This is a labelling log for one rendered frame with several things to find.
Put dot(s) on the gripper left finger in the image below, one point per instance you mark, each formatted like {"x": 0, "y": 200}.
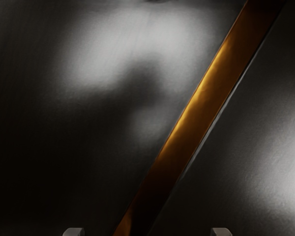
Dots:
{"x": 74, "y": 232}

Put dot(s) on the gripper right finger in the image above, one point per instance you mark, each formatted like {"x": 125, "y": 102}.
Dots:
{"x": 221, "y": 232}

